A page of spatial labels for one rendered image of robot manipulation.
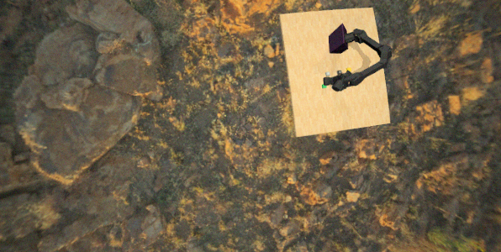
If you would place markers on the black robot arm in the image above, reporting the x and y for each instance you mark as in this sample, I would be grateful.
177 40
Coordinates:
383 51

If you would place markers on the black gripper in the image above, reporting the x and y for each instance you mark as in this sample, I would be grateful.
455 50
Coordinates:
330 80

